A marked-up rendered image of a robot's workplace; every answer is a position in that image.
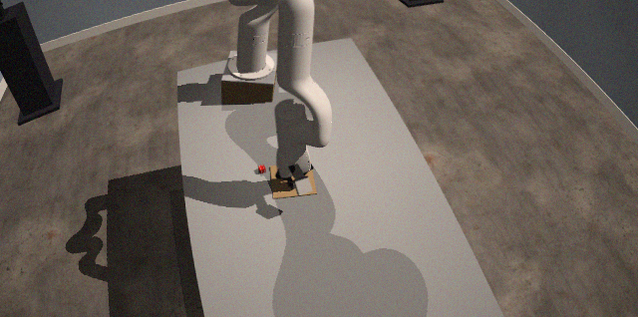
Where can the tan mat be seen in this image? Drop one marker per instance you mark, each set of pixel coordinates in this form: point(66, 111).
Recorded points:
point(281, 189)

